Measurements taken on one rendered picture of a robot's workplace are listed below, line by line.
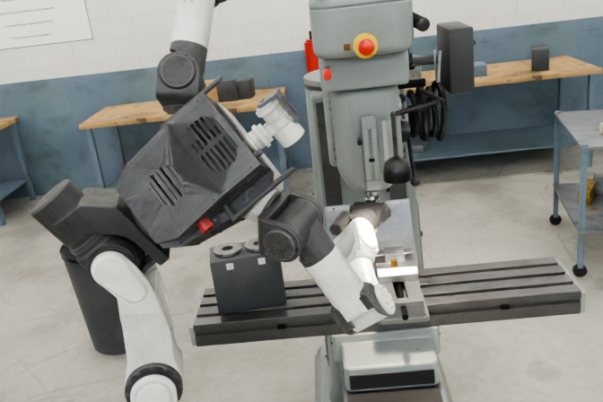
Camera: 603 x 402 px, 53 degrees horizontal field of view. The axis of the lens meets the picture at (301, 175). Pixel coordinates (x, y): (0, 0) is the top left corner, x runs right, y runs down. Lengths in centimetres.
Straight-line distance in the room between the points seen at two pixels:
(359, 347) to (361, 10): 102
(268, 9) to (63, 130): 243
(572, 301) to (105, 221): 139
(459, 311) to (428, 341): 13
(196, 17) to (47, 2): 500
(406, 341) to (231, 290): 57
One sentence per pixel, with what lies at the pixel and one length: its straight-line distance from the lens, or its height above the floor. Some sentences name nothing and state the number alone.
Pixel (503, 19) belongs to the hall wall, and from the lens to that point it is 623.
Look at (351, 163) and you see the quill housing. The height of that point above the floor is 141.
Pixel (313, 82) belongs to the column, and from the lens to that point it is 225.
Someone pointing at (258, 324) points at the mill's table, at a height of 93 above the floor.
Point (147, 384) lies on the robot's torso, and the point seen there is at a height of 105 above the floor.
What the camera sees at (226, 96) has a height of 93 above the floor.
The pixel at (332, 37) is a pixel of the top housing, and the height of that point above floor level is 179.
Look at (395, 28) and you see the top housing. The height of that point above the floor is 179.
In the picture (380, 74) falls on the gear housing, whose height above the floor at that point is 167.
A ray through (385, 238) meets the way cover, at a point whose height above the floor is 98.
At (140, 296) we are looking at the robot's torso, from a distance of 147.
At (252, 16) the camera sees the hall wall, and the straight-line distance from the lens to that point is 599.
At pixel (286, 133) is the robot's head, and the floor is 160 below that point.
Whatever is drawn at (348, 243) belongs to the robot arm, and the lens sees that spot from 166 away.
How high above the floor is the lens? 196
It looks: 19 degrees down
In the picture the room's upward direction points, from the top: 7 degrees counter-clockwise
